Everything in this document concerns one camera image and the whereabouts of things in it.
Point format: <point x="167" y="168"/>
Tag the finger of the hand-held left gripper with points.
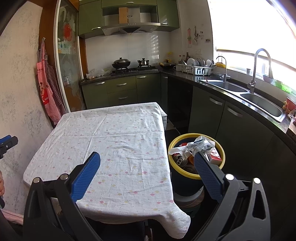
<point x="9" y="144"/>

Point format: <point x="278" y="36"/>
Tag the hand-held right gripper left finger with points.
<point x="86" y="176"/>

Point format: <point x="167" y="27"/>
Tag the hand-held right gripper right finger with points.
<point x="208" y="178"/>

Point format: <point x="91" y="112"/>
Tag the red and white carton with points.
<point x="215" y="157"/>

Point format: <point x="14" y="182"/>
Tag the yellow-rimmed trash bin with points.
<point x="185" y="185"/>

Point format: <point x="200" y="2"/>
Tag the clear labelled plastic bottle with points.
<point x="201" y="144"/>

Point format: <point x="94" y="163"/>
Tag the white paper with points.
<point x="178" y="150"/>

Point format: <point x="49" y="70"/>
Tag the person's left hand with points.
<point x="1" y="185"/>

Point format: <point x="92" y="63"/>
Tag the round brown bin stand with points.
<point x="187" y="202"/>

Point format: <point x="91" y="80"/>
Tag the white dotted tablecloth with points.
<point x="115" y="150"/>

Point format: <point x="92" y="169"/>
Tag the pink garment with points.
<point x="10" y="216"/>

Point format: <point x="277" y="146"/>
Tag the dark red checkered apron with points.
<point x="56" y="90"/>

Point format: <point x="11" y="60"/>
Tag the green base cabinets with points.
<point x="122" y="92"/>

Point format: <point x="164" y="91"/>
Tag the steel double sink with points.
<point x="266" y="104"/>

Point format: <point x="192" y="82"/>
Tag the clear plastic bag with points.
<point x="97" y="74"/>

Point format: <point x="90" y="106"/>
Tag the large steel faucet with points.
<point x="252" y="85"/>

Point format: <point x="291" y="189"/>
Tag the small steel faucet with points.
<point x="224" y="74"/>

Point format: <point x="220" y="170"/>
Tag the black kitchen countertop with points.
<point x="185" y="75"/>

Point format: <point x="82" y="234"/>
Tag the sliding glass door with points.
<point x="69" y="58"/>

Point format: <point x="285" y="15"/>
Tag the white dish rack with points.
<point x="194" y="70"/>

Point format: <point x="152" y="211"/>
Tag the red container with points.
<point x="290" y="105"/>

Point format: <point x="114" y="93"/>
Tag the yellow container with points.
<point x="220" y="64"/>

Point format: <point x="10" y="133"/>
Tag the white mug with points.
<point x="177" y="68"/>

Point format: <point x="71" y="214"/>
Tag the gas stove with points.
<point x="134" y="70"/>

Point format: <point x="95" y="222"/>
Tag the small grey bowl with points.
<point x="268" y="78"/>

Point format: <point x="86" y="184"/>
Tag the white plates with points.
<point x="194" y="62"/>

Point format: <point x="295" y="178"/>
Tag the black wok with lid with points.
<point x="121" y="63"/>

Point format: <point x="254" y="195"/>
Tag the green plastic item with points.
<point x="284" y="86"/>

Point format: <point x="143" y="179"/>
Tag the black frying pan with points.
<point x="167" y="65"/>

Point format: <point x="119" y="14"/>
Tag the dark sauce bottle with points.
<point x="187" y="58"/>

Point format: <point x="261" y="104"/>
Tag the steel pot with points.
<point x="143" y="63"/>

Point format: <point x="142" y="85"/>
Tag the white hanging spatula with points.
<point x="196" y="38"/>

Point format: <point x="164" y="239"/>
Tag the steel range hood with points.
<point x="131" y="29"/>

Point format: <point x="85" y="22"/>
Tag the bright window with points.
<point x="242" y="27"/>

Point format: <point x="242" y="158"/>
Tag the brown box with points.
<point x="123" y="15"/>

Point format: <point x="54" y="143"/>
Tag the pink wall hanger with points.
<point x="189" y="38"/>

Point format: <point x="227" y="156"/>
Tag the green wall cabinets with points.
<point x="89" y="18"/>

